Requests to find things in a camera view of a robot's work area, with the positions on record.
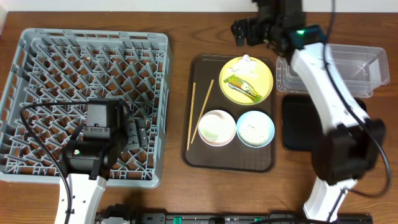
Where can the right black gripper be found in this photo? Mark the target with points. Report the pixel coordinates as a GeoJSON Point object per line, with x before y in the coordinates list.
{"type": "Point", "coordinates": [251, 25]}

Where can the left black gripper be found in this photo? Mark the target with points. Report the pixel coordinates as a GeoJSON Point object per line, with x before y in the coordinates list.
{"type": "Point", "coordinates": [137, 134]}

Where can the white tissue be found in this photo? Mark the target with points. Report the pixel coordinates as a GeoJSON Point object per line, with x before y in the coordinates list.
{"type": "Point", "coordinates": [245, 66]}

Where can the yellow round plate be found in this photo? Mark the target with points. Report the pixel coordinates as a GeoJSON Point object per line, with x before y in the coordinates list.
{"type": "Point", "coordinates": [263, 84]}

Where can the green orange snack wrapper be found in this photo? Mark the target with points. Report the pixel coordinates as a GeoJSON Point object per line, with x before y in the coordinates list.
{"type": "Point", "coordinates": [243, 87]}

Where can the pink bowl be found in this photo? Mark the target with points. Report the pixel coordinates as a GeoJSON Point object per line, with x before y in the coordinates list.
{"type": "Point", "coordinates": [227, 128]}

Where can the light blue bowl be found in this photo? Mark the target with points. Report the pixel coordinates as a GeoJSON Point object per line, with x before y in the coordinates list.
{"type": "Point", "coordinates": [257, 118]}

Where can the white cup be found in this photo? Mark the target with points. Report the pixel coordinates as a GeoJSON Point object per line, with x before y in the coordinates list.
{"type": "Point", "coordinates": [209, 127]}

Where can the rice food scraps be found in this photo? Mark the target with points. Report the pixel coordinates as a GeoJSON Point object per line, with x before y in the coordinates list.
{"type": "Point", "coordinates": [254, 135]}

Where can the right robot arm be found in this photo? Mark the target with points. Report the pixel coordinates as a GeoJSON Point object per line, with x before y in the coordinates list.
{"type": "Point", "coordinates": [352, 142]}

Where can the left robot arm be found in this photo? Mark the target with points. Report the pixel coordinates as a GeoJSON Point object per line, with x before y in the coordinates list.
{"type": "Point", "coordinates": [93, 148]}

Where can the left wooden chopstick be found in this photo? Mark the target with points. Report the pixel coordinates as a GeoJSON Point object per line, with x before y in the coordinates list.
{"type": "Point", "coordinates": [191, 115]}

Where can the wooden chopstick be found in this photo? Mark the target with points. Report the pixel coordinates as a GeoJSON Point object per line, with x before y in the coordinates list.
{"type": "Point", "coordinates": [191, 115]}
{"type": "Point", "coordinates": [202, 110]}

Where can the right wooden chopstick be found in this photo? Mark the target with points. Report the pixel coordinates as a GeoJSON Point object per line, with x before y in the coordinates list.
{"type": "Point", "coordinates": [202, 110]}

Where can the dark brown serving tray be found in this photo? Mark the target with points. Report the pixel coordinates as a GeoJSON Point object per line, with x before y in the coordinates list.
{"type": "Point", "coordinates": [235, 155]}

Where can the grey plastic dish rack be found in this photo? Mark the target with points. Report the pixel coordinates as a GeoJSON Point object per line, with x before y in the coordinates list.
{"type": "Point", "coordinates": [55, 71]}

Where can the black rectangular tray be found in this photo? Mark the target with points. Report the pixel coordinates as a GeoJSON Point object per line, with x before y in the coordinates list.
{"type": "Point", "coordinates": [301, 126]}

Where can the clear plastic bin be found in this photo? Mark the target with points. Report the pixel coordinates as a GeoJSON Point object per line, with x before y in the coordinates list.
{"type": "Point", "coordinates": [362, 68]}

